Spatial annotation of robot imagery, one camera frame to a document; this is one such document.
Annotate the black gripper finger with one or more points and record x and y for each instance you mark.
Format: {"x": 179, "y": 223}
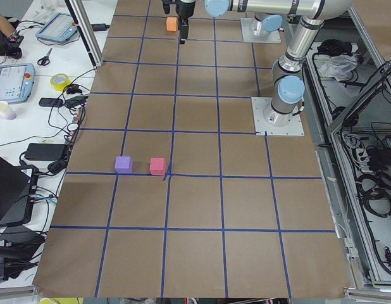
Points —
{"x": 183, "y": 27}

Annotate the orange foam block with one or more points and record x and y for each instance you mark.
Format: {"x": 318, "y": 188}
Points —
{"x": 172, "y": 24}

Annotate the small black power adapter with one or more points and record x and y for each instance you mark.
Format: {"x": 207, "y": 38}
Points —
{"x": 99, "y": 27}

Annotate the far teach pendant tablet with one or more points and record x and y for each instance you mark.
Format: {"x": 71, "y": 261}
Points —
{"x": 59, "y": 29}

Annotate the teach pendant tablet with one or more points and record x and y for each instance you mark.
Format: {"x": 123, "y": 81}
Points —
{"x": 16, "y": 82}
{"x": 59, "y": 29}

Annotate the yellow tape roll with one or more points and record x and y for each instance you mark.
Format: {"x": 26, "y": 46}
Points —
{"x": 60, "y": 81}

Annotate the pink foam block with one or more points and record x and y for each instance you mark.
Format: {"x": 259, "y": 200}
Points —
{"x": 157, "y": 166}

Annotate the purple foam block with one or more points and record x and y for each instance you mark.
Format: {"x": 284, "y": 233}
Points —
{"x": 123, "y": 165}

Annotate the black remote phone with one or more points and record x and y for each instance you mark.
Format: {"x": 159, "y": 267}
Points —
{"x": 51, "y": 102}

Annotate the crumpled white cloth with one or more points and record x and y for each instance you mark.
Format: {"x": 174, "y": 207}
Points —
{"x": 339, "y": 67}

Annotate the near teach pendant tablet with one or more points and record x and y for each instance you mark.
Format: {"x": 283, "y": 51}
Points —
{"x": 16, "y": 82}

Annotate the black power adapter brick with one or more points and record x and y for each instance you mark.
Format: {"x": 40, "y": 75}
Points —
{"x": 44, "y": 152}

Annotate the white paper cup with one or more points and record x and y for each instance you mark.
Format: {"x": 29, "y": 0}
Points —
{"x": 6, "y": 111}

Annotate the black laptop computer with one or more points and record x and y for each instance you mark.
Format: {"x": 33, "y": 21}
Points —
{"x": 17, "y": 187}

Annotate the aluminium frame post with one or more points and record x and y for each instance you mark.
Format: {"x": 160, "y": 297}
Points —
{"x": 79, "y": 15}

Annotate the black handled scissors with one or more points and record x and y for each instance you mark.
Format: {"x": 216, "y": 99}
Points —
{"x": 44, "y": 61}

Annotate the aluminium side rail frame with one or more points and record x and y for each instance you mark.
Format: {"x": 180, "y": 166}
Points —
{"x": 356, "y": 122}

